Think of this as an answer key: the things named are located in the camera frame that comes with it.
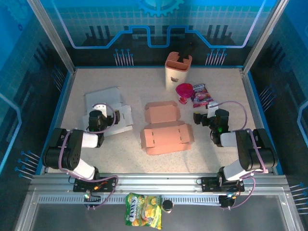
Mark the white paper box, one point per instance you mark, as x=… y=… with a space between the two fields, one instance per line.
x=103 y=96

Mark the orange cardboard box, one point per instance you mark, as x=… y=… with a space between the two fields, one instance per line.
x=166 y=139

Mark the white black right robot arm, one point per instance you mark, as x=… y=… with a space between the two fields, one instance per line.
x=255 y=154

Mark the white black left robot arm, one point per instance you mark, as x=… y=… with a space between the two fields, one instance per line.
x=72 y=149

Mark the purple candy bag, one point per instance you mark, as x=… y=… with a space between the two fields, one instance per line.
x=201 y=96

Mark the pink heart-shaped container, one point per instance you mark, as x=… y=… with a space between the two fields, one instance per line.
x=184 y=90

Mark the beige pink knife block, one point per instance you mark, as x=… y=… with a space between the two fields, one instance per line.
x=175 y=77

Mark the small controller board with LED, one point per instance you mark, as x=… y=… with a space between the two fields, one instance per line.
x=92 y=199
x=226 y=201

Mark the black round cap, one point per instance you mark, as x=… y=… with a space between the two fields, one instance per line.
x=167 y=205

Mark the yellow green candy bag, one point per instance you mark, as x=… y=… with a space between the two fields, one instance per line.
x=142 y=211

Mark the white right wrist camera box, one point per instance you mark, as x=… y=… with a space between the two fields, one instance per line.
x=213 y=106

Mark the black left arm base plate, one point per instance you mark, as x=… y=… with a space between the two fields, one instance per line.
x=108 y=184

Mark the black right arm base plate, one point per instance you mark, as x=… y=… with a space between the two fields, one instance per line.
x=209 y=184

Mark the aluminium mounting rail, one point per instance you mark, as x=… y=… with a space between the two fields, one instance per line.
x=156 y=185

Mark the aluminium frame post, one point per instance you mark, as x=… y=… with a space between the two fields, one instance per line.
x=262 y=36
x=51 y=36

